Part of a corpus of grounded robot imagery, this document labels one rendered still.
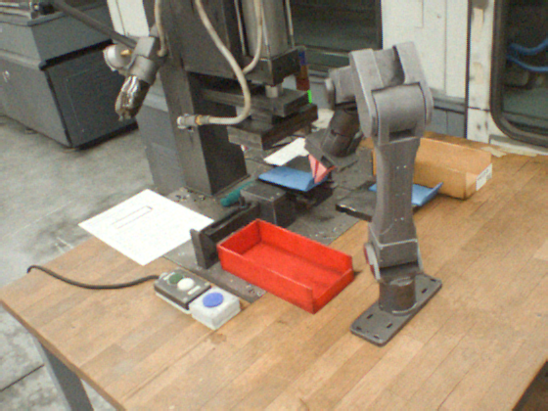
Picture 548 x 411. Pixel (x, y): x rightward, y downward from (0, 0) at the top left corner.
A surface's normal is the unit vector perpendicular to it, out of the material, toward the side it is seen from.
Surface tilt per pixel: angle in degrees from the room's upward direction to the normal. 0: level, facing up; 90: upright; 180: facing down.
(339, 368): 0
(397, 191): 98
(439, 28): 90
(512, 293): 0
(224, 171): 90
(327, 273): 0
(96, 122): 90
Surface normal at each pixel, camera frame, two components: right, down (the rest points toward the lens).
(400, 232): 0.16, 0.61
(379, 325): -0.14, -0.85
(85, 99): 0.68, 0.29
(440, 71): -0.72, 0.43
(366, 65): -0.01, -0.32
